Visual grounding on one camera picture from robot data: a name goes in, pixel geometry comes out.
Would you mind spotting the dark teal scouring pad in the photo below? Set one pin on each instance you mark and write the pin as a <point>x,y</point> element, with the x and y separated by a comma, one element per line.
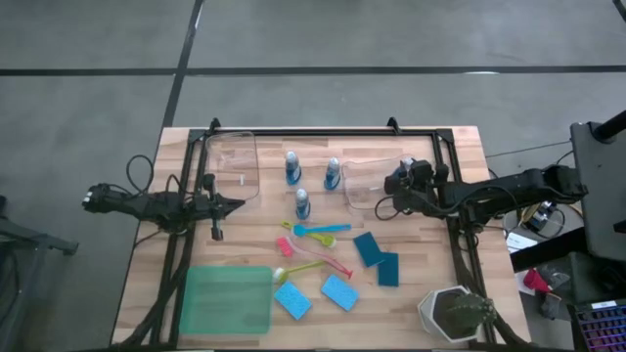
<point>368,248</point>
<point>388,269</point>

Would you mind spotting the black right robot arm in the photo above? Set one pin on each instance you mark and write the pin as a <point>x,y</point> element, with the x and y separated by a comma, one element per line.
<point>513,188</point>

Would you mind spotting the white paper sheet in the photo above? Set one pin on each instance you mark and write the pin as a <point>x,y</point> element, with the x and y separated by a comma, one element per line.
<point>521,242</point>

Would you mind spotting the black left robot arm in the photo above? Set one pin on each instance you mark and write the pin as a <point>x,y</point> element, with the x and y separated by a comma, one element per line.
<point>127,201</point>

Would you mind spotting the black desk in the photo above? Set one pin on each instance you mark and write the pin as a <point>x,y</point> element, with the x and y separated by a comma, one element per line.
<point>548,249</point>

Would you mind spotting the black frame bracket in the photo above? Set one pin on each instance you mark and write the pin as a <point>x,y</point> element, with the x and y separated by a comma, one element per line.
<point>392,124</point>
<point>213,124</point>

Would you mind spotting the pink dish brush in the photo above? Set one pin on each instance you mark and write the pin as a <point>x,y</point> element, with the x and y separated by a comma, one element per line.
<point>318,258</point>

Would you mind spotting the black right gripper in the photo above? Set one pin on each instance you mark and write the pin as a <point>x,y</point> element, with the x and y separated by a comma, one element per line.
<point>415,195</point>

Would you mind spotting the teal plastic bin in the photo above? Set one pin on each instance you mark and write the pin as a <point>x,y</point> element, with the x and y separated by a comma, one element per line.
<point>225,300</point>

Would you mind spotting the clear plastic bin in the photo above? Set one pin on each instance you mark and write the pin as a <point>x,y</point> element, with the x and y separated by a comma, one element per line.
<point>235,161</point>
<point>364,183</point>

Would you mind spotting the light blue sponge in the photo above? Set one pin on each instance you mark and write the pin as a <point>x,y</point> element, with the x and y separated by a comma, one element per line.
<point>292,299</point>
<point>340,292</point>

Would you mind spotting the yellow-green dish brush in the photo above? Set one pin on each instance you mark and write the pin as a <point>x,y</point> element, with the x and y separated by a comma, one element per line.
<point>300,268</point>
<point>313,236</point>

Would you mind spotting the black metal table frame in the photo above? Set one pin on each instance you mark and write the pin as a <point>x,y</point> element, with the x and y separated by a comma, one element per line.
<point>318,132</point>

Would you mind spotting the grey cloth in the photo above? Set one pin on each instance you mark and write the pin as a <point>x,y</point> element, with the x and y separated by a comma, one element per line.
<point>552,303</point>

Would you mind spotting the white hexagonal plant pot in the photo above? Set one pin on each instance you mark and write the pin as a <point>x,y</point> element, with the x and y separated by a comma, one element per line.
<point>430,313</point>

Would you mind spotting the grey metal stand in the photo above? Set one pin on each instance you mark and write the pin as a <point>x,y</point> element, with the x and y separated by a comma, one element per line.
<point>39,239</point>

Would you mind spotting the backlit computer keyboard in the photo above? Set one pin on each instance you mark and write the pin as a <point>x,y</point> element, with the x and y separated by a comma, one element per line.
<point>604,327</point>

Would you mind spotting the red object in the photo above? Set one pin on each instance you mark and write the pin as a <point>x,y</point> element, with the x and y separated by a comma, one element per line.
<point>534,281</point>

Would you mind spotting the green cactus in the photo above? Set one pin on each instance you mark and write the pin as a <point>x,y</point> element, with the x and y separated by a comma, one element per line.
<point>469,309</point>

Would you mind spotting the blue metal electronic device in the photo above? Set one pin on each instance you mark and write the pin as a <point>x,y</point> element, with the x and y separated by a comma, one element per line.
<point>540,217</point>

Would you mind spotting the black flat panel stand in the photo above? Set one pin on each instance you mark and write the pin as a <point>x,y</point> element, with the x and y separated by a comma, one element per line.
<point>601,195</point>

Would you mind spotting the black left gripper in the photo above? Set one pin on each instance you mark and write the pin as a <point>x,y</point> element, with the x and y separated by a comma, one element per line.
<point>200,203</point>

